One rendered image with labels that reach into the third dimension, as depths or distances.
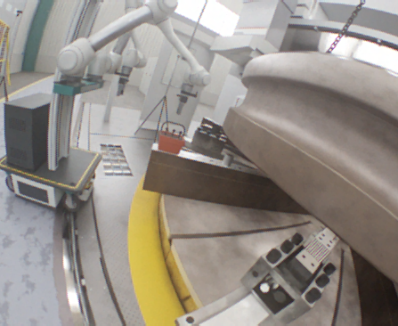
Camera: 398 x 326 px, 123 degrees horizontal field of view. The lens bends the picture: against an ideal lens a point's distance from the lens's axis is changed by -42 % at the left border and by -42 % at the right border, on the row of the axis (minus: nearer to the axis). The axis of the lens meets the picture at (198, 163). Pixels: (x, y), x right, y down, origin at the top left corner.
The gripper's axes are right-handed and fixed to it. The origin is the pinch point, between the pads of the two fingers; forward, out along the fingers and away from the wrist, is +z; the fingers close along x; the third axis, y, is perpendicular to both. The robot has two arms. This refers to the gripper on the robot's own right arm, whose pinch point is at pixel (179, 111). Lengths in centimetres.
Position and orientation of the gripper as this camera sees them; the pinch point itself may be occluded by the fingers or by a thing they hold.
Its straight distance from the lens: 146.0
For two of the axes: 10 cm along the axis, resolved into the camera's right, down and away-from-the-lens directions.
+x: 1.7, 4.4, -8.8
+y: -9.3, -2.2, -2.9
